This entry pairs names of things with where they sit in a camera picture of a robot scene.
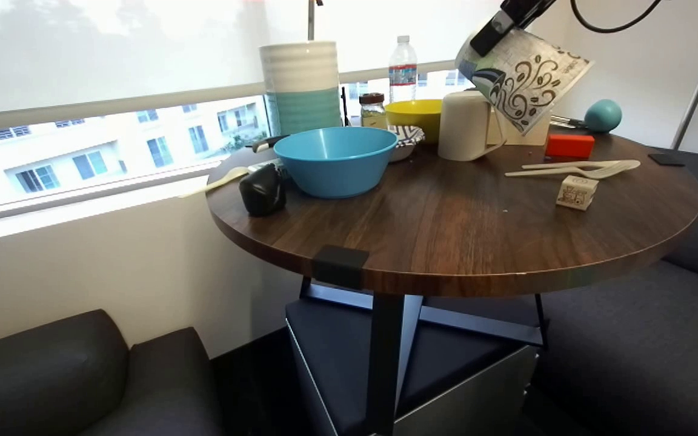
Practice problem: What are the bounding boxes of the teal ball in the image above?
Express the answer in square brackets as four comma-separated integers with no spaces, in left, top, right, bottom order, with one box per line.
[581,97,625,136]

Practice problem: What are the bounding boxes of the white and teal striped canister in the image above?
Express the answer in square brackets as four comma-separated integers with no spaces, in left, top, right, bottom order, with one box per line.
[259,42,344,141]

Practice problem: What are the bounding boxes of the blue plastic bowl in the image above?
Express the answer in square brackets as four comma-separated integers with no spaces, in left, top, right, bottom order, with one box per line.
[272,126,401,200]

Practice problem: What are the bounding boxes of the yellow bowl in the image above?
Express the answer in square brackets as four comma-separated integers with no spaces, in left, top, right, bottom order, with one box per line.
[383,97,443,145]

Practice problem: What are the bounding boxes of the dark grey fabric couch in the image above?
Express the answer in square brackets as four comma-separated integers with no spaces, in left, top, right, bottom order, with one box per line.
[539,143,698,436]

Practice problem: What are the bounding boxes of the cream white printed block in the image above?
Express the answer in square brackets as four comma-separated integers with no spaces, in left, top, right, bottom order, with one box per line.
[556,174,602,212]

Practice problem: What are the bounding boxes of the grey window frame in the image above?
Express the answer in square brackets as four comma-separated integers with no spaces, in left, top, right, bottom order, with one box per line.
[0,57,521,229]

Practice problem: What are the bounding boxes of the dark thin tool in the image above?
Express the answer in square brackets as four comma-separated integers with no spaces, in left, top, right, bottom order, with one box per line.
[551,117,590,132]

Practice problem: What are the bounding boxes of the light wooden spoon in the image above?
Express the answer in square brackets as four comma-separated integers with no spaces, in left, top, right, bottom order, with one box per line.
[502,158,643,183]

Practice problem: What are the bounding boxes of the black leather couch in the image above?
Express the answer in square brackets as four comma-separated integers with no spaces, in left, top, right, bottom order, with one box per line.
[0,308,226,436]

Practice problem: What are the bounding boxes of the light wooden stick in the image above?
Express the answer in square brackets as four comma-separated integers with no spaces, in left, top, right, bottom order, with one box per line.
[201,164,256,198]

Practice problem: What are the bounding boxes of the small black flat patch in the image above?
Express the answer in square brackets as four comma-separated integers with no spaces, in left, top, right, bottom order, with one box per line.
[647,151,687,170]

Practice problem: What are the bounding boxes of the onion salt spice jar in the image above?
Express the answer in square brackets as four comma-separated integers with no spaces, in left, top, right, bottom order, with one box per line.
[356,91,391,132]

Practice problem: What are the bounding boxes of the black tape on table edge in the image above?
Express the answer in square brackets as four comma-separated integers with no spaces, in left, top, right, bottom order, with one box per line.
[311,244,372,290]

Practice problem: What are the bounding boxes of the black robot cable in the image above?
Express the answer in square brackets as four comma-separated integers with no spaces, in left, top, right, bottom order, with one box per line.
[568,0,665,36]

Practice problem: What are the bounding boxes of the clear plastic water bottle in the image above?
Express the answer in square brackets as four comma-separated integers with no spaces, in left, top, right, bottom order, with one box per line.
[385,34,423,107]

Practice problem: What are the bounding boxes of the white roller window blind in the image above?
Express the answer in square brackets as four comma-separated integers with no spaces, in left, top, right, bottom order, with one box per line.
[0,0,525,136]

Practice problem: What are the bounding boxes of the black table pedestal leg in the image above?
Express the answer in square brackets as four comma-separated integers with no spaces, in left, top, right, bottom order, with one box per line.
[363,292,425,436]

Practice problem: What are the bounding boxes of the small black rounded device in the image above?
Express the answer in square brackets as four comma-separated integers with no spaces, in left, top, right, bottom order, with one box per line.
[237,161,289,218]

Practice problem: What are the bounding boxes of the red rectangular block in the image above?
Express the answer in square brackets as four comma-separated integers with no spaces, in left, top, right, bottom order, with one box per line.
[545,131,597,161]

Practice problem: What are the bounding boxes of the white building outside window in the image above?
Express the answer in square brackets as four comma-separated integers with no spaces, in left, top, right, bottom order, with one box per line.
[0,94,272,205]

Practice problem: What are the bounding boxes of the coffee print paper cup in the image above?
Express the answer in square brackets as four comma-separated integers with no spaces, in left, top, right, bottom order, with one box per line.
[453,26,595,137]

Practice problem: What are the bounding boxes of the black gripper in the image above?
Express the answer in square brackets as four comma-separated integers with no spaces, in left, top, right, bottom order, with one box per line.
[469,0,558,57]

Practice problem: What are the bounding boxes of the thin black pole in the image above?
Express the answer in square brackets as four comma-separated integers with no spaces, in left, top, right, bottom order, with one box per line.
[306,0,326,43]

